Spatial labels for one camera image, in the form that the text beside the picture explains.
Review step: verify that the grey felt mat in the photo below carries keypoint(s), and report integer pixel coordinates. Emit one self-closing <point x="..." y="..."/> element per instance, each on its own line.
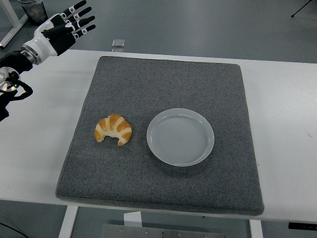
<point x="161" y="86"/>

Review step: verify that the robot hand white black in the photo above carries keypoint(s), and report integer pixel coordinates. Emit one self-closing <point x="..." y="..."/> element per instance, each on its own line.
<point x="45" y="47"/>

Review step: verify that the trash bin with bag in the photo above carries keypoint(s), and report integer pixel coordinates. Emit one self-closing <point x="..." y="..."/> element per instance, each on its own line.
<point x="34" y="11"/>

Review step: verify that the croissant bread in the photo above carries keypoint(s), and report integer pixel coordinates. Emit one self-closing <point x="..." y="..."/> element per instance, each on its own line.
<point x="116" y="127"/>

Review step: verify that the small metal floor box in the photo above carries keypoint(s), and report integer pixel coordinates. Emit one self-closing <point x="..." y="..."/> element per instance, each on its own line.
<point x="118" y="43"/>

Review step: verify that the white label under table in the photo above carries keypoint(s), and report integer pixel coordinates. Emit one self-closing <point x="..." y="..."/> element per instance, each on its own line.
<point x="132" y="219"/>

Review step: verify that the white table leg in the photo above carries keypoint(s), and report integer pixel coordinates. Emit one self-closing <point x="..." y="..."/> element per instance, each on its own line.
<point x="68" y="223"/>
<point x="256" y="229"/>

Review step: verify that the light grey round plate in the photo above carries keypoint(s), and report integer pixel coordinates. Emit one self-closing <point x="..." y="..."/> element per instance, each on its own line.
<point x="180" y="138"/>

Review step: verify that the black tripod leg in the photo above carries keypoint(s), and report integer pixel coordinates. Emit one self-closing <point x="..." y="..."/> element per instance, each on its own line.
<point x="301" y="8"/>

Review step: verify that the white table frame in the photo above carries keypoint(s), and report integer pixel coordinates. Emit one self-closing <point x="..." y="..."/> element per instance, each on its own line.
<point x="13" y="27"/>

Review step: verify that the black box under table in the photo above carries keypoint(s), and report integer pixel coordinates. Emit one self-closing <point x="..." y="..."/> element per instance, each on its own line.
<point x="302" y="225"/>

